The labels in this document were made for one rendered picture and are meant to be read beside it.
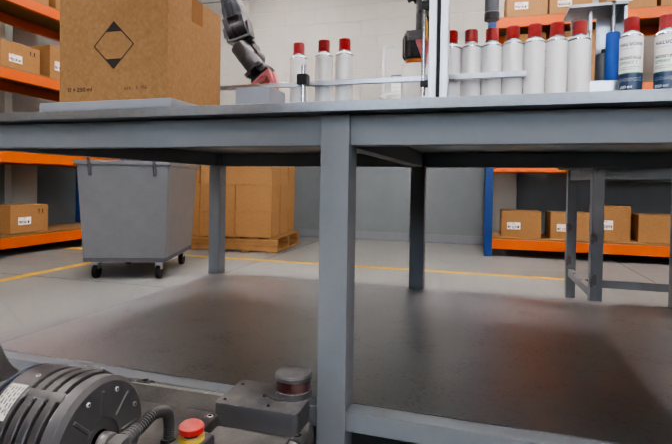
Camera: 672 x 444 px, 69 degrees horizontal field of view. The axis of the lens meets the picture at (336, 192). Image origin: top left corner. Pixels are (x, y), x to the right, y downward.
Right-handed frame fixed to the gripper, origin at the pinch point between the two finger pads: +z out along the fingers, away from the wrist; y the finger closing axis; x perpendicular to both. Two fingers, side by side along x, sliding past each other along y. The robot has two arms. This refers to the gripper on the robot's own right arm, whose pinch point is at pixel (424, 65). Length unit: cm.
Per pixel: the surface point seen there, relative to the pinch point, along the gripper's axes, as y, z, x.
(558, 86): -34.2, 8.8, 9.8
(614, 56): -47.7, 0.6, 3.9
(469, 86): -12.9, 8.0, 8.7
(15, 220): 374, 78, -191
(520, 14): -47, -125, -353
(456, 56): -9.3, 0.0, 8.4
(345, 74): 20.9, 3.8, 8.5
